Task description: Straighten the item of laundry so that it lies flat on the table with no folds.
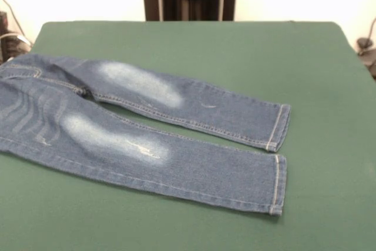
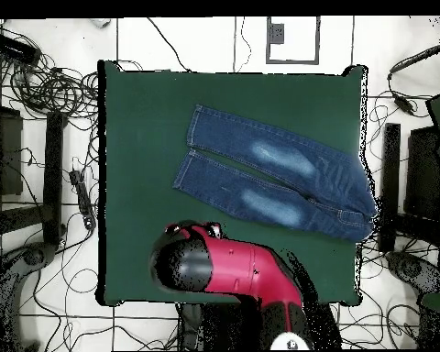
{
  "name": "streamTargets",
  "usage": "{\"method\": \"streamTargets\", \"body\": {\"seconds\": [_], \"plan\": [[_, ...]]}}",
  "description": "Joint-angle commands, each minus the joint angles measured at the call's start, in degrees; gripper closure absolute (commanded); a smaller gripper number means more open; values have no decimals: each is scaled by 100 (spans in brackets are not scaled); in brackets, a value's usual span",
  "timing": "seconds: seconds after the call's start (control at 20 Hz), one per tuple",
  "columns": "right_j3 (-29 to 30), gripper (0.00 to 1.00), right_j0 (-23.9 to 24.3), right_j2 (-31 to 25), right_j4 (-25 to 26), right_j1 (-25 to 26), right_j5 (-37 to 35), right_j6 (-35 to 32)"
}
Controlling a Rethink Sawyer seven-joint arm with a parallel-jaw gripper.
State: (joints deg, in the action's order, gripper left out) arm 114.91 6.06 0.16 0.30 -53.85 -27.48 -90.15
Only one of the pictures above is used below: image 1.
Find blue denim jeans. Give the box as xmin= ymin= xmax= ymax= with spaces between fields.
xmin=0 ymin=53 xmax=292 ymax=216

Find dark green table cloth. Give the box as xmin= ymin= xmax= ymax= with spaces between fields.
xmin=0 ymin=21 xmax=376 ymax=251

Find black equipment pile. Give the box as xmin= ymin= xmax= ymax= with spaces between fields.
xmin=0 ymin=11 xmax=33 ymax=65

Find pale cable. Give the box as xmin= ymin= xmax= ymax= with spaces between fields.
xmin=0 ymin=0 xmax=30 ymax=46

